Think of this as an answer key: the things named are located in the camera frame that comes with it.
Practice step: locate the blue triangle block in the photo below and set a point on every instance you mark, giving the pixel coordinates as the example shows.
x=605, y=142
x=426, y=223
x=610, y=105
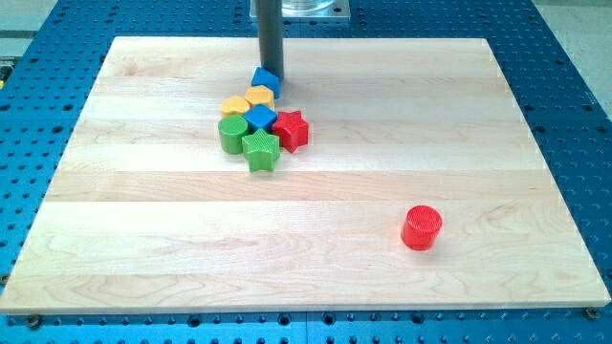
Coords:
x=262, y=77

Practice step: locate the yellow hexagon block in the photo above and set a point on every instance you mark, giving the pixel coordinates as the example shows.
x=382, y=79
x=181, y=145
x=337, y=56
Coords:
x=260, y=95

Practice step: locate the red star block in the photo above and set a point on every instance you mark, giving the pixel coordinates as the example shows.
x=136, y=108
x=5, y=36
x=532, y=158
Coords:
x=292, y=130

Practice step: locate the green star block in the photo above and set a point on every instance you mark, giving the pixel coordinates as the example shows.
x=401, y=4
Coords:
x=261, y=150

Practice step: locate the blue cube block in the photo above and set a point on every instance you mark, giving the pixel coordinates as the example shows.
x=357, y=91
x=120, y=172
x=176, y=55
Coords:
x=260, y=117

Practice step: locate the green cylinder block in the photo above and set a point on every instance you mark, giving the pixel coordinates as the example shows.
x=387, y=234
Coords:
x=231, y=131

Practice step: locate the yellow heart block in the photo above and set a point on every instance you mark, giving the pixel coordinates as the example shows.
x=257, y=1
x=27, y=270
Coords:
x=234, y=105

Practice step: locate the light wooden board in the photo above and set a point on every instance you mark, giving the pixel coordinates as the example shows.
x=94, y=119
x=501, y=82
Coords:
x=146, y=213

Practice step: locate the red cylinder block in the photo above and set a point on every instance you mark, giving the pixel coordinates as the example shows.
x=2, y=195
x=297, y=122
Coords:
x=422, y=225

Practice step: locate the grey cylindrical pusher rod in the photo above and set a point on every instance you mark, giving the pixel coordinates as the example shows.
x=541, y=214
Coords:
x=270, y=35

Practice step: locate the clear robot base plate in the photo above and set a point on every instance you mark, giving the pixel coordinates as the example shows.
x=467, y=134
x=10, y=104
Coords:
x=330, y=11

